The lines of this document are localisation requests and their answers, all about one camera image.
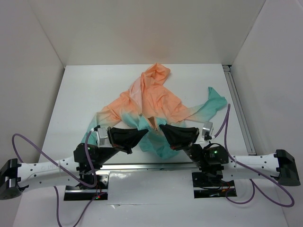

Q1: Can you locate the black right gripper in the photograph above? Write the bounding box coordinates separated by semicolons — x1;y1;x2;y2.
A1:
160;122;207;167

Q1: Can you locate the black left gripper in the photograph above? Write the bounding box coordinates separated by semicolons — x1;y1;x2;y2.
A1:
95;126;148;165

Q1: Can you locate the orange and teal jacket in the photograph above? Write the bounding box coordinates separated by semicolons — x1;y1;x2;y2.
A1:
87;63;227;159

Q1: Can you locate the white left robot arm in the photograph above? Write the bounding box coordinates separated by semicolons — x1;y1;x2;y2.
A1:
0;125;148;200

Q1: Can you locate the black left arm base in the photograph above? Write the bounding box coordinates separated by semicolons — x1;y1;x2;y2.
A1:
63;174;109;201

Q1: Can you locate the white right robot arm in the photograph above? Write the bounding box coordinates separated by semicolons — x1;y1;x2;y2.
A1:
160;122;301;186

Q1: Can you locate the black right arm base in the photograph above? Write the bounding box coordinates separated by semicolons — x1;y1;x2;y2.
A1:
192;172;237;199

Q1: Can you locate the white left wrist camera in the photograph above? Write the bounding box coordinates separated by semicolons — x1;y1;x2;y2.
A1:
96;128;112;148

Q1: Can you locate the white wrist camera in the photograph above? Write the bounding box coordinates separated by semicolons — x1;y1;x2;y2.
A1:
96;128;112;148
202;122;213;141

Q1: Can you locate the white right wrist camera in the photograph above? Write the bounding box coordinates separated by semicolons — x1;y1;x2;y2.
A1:
202;122;213;141

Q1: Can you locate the aluminium rail front table edge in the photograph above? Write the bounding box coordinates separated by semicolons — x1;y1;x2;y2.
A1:
98;163;198;171

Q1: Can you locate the aluminium rail table edge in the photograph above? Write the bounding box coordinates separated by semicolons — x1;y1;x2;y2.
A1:
98;163;198;171
222;65;257;156

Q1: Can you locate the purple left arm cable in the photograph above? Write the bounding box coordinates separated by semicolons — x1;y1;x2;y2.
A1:
12;129;99;227

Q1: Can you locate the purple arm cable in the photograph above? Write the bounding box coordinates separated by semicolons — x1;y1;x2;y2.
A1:
12;129;99;227
212;103;295;208

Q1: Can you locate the aluminium rail right table edge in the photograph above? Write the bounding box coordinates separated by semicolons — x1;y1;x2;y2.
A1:
222;65;257;156

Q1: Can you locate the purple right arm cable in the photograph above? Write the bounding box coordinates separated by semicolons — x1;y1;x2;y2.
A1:
212;103;295;208

